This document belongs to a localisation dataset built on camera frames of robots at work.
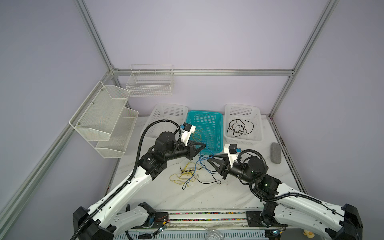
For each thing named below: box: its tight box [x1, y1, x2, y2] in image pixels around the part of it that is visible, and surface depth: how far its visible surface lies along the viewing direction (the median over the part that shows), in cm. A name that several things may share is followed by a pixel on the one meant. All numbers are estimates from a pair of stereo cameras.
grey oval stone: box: [270, 142, 282, 164], surface depth 97 cm
